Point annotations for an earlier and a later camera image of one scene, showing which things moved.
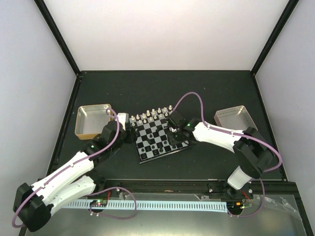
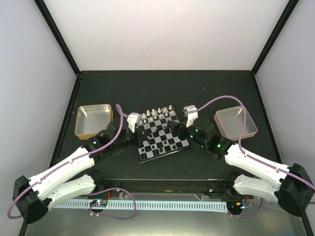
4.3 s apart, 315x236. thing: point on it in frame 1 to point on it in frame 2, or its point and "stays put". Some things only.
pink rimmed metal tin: (235, 118) stays put
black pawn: (147, 148) stays put
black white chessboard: (150, 131) stays put
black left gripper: (132, 135) to (140, 136)
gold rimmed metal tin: (91, 120) stays put
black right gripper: (172, 141) to (177, 126)
